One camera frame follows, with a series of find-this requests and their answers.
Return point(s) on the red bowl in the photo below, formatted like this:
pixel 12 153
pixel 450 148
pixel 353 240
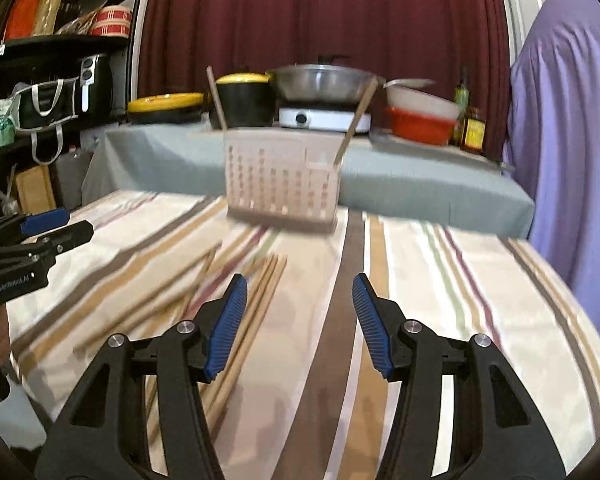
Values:
pixel 420 127

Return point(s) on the grey tray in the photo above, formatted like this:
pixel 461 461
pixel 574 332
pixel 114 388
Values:
pixel 500 164

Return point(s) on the black shelf unit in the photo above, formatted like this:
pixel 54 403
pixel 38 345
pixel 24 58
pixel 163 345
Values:
pixel 55 45

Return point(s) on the single wooden chopstick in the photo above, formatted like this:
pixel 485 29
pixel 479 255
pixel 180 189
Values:
pixel 216 97
pixel 355 122

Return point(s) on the white bowl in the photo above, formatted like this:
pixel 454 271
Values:
pixel 420 102

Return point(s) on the flat pan with yellow lid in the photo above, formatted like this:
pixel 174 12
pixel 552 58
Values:
pixel 162 102

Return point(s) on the sauce jar with red lid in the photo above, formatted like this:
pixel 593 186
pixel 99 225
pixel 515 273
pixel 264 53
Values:
pixel 474 132

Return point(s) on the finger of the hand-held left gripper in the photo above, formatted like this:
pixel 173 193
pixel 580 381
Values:
pixel 45 220
pixel 70 237

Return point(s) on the grey kitchen utensil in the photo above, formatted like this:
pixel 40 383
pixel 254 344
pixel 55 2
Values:
pixel 92 0

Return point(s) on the green glass bottle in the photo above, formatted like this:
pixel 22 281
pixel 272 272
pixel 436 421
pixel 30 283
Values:
pixel 461 95

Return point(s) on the pink plastic utensil basket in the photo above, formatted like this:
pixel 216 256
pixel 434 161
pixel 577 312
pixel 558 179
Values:
pixel 280 185

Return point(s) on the purple cloth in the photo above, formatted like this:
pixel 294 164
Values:
pixel 570 135

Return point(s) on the black air fryer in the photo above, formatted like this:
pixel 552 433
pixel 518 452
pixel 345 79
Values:
pixel 97 90

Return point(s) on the gold package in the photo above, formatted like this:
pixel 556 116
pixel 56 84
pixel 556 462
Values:
pixel 50 7

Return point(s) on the white door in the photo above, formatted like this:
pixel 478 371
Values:
pixel 525 0

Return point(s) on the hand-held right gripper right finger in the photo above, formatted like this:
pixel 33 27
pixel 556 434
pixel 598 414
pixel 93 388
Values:
pixel 372 325

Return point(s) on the bunch of wooden chopsticks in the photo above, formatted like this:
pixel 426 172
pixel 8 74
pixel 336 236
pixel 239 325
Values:
pixel 260 305

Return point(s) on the dark red curtain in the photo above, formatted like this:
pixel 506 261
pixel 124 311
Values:
pixel 305 10

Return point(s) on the white induction cooker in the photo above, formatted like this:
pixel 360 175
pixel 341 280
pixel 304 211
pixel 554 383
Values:
pixel 320 117

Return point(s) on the orange roll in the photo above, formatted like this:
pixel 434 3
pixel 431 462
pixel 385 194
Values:
pixel 22 12

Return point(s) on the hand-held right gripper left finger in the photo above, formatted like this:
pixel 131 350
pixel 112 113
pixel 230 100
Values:
pixel 227 325

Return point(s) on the red striped round box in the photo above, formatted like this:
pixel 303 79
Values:
pixel 111 21

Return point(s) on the black pot with yellow lid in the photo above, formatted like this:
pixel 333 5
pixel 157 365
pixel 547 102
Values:
pixel 245 102

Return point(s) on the striped tablecloth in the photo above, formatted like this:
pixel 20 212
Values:
pixel 430 285

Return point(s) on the grey container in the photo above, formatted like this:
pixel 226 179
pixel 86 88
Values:
pixel 72 180

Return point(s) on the steel wok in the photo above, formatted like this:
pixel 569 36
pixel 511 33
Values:
pixel 320 85

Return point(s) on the tan board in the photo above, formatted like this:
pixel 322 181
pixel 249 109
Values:
pixel 35 190

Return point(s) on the green packet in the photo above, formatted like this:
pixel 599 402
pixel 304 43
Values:
pixel 2 127

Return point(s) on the clear plastic bag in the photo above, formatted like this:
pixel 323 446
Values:
pixel 75 25

